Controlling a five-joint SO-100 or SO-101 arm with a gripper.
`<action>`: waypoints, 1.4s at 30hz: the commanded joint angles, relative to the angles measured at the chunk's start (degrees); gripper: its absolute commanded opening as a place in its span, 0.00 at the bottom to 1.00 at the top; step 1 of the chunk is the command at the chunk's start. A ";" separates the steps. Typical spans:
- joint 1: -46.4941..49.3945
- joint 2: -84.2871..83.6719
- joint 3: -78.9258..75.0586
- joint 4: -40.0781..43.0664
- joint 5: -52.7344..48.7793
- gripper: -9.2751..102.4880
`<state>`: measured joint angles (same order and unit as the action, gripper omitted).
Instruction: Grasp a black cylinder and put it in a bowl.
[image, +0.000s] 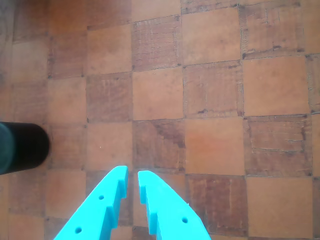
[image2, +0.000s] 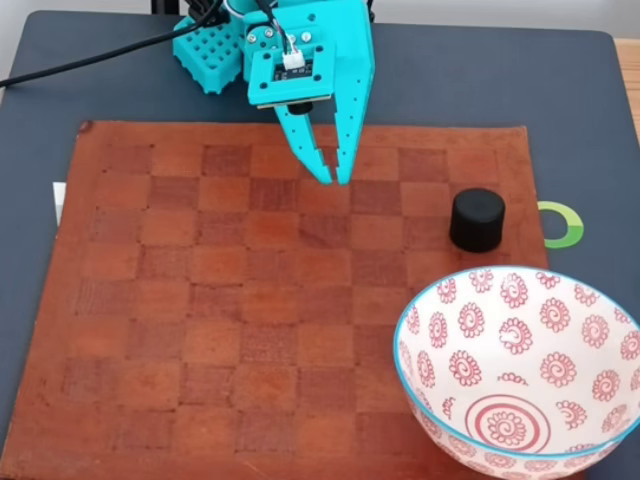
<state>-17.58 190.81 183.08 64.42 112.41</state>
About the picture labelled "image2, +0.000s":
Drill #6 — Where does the white bowl red flower print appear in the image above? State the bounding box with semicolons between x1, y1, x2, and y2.
392;266;640;480

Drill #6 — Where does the thick black cable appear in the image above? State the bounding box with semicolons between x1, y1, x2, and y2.
0;0;229;90

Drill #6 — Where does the brown leather chessboard mat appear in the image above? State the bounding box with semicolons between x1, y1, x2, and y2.
0;119;551;480

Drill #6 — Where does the black camera cable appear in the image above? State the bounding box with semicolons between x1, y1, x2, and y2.
255;0;297;57

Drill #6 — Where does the white red servo wire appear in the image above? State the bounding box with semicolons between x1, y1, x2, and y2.
223;0;261;22

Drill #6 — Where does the turquoise framed camera box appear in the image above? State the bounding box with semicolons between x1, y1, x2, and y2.
247;41;338;118

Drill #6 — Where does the black cylinder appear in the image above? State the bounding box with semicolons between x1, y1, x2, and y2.
448;187;506;255

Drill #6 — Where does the green ring sticker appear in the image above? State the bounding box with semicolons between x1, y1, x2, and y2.
537;200;585;250

